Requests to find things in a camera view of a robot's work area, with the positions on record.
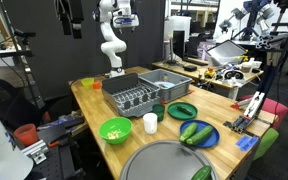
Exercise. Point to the green plate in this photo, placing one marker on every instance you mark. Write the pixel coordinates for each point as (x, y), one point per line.
(174, 113)

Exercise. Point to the white dome housing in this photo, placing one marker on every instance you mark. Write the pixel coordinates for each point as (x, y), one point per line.
(0, 150)

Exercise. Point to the clear container grey lid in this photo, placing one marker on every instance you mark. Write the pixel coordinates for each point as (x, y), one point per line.
(225, 51)

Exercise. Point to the green chair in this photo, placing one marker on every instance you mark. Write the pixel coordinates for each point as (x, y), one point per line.
(267, 141)

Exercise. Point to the red plastic piece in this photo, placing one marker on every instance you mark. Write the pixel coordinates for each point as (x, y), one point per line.
(191, 91)

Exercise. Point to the aluminium extrusion block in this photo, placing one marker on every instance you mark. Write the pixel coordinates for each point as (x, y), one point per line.
(35, 151)

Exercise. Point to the black office chair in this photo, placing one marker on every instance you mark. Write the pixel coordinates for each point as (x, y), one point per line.
(7, 103)

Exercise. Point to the yellow toy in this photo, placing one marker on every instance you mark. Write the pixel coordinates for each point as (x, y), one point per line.
(210, 73)

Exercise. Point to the wooden side desk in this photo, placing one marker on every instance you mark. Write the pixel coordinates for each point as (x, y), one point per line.
(174, 68)

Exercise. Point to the black computer monitor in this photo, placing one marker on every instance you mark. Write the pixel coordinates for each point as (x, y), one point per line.
(178, 45)

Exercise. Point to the long green cucumber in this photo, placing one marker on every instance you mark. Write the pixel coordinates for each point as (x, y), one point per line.
(200, 135)
(188, 131)

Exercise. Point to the black keyboard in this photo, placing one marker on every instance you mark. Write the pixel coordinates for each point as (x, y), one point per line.
(195, 61)

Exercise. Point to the white black headset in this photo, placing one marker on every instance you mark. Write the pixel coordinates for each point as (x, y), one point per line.
(234, 74)

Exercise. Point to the black hanging equipment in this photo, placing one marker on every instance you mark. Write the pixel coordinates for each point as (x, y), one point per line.
(75, 16)

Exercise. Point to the black aluminium camera stand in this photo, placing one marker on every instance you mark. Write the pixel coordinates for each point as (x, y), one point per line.
(267, 80)

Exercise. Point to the bright green bowl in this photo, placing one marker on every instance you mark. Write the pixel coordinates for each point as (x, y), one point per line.
(108, 128)

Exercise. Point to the grey dish rack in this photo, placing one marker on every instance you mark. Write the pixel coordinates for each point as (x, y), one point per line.
(120, 85)

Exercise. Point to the peanut pile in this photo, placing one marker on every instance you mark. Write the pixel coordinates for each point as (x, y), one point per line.
(114, 134)

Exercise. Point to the grey round tray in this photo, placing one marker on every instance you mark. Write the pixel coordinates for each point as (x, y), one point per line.
(160, 161)

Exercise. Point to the dark green cucumber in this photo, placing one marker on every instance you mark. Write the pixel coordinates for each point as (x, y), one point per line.
(201, 173)

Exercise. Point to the blue tape patch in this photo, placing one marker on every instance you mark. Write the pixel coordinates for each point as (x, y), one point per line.
(247, 142)

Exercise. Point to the black perforated board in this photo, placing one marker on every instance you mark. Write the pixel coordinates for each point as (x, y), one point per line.
(64, 160)

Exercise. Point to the orange cube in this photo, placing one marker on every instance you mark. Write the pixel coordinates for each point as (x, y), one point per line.
(97, 85)

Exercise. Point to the light blue plate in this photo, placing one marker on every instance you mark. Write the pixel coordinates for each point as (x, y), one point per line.
(164, 85)

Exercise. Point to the small dark cucumber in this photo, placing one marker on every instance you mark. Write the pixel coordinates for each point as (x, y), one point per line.
(185, 110)

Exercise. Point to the pink chair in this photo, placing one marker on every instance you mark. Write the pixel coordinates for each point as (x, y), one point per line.
(274, 108)

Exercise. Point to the dark green cup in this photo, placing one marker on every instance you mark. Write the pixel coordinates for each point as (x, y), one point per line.
(158, 112)

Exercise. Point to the small black box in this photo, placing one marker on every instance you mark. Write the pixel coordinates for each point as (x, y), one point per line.
(190, 68)

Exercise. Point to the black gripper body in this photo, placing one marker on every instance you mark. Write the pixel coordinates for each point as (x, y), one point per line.
(125, 29)

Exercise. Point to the white mug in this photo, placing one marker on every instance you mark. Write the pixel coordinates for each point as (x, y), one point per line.
(150, 125)

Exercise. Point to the yellow-green small bowl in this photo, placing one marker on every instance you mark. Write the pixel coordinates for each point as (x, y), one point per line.
(87, 82)

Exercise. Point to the grey plastic bin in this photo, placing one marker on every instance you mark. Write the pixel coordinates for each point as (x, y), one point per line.
(179, 88)

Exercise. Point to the red plastic cup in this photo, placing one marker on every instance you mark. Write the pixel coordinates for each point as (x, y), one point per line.
(26, 136)

